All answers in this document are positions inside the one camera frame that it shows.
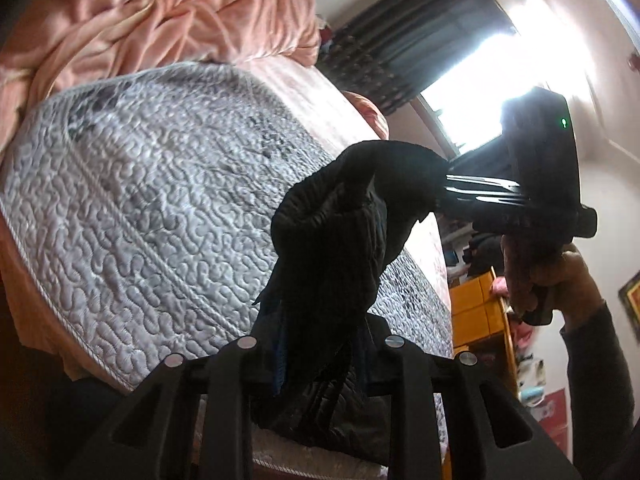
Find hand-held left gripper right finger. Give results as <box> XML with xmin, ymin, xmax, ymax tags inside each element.
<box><xmin>367</xmin><ymin>312</ymin><xmax>581</xmax><ymax>480</ymax></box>

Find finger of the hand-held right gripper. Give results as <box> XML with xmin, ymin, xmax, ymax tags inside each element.
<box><xmin>439</xmin><ymin>185</ymin><xmax>530</xmax><ymax>222</ymax></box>
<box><xmin>442</xmin><ymin>132</ymin><xmax>526</xmax><ymax>187</ymax></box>

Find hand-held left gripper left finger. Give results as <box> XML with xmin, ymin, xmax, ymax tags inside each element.
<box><xmin>82</xmin><ymin>336</ymin><xmax>281</xmax><ymax>480</ymax></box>

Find black pants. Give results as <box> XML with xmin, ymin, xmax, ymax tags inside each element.
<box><xmin>250</xmin><ymin>140</ymin><xmax>452</xmax><ymax>467</ymax></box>

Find person's right forearm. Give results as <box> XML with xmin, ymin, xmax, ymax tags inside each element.
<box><xmin>560</xmin><ymin>301</ymin><xmax>640</xmax><ymax>480</ymax></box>

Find person's right hand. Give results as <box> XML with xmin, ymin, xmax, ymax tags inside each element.
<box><xmin>500</xmin><ymin>232</ymin><xmax>607</xmax><ymax>332</ymax></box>

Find coat rack with dark coats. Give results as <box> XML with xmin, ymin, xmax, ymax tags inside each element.
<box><xmin>462</xmin><ymin>232</ymin><xmax>504</xmax><ymax>279</ymax></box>

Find bright window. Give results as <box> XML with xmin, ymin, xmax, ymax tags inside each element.
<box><xmin>419</xmin><ymin>25</ymin><xmax>601</xmax><ymax>157</ymax></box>

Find long wooden cabinet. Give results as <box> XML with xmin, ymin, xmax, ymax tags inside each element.
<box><xmin>447</xmin><ymin>267</ymin><xmax>522</xmax><ymax>402</ymax></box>

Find orange pink pillow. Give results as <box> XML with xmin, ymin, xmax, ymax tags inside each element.
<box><xmin>342</xmin><ymin>91</ymin><xmax>391</xmax><ymax>142</ymax></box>

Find dark patterned curtain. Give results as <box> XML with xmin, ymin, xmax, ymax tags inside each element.
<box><xmin>320</xmin><ymin>0</ymin><xmax>517</xmax><ymax>117</ymax></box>

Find pink bed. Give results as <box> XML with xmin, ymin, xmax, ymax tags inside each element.
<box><xmin>0</xmin><ymin>52</ymin><xmax>454</xmax><ymax>480</ymax></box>

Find grey quilted bed cover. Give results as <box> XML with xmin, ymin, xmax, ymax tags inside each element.
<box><xmin>0</xmin><ymin>61</ymin><xmax>457</xmax><ymax>467</ymax></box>

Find pink fleece blanket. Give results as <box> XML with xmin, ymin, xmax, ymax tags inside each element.
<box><xmin>0</xmin><ymin>0</ymin><xmax>324</xmax><ymax>132</ymax></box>

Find dark framed wall picture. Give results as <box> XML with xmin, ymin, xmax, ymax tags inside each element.
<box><xmin>617</xmin><ymin>270</ymin><xmax>640</xmax><ymax>317</ymax></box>

